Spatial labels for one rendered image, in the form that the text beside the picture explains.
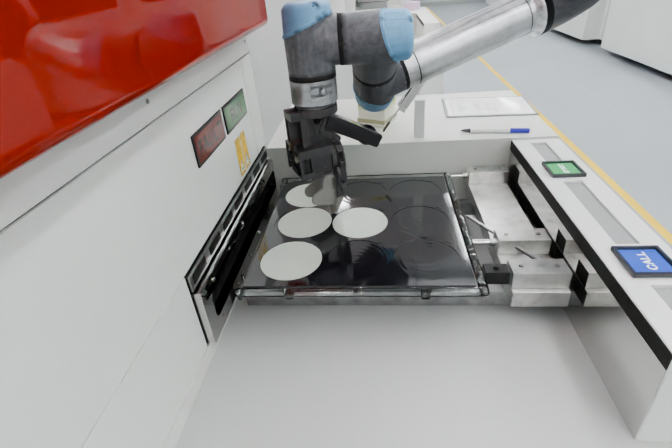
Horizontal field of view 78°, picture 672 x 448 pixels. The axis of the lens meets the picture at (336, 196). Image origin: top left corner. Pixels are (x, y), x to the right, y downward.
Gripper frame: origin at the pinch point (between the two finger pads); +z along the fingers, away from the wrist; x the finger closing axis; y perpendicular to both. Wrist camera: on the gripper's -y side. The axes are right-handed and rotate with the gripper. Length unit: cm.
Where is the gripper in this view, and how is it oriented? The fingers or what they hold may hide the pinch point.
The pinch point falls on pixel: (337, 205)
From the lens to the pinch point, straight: 78.3
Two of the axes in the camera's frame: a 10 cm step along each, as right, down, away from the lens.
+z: 0.8, 8.7, 4.9
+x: 4.2, 4.1, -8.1
